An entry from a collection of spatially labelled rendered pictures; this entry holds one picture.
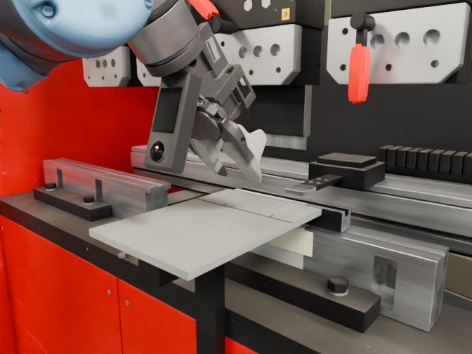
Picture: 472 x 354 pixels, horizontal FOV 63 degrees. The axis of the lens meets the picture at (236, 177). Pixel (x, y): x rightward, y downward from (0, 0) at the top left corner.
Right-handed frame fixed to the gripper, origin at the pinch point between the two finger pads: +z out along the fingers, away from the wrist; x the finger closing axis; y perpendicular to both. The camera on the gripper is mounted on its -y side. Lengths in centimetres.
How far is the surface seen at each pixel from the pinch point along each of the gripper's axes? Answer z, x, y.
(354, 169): 20.0, -5.4, 19.9
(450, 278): 201, 4, 91
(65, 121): 9, 85, 15
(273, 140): 3.0, 0.4, 10.1
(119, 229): -6.5, 5.4, -15.1
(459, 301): 203, -2, 80
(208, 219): -0.3, -0.4, -7.6
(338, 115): 34, 14, 49
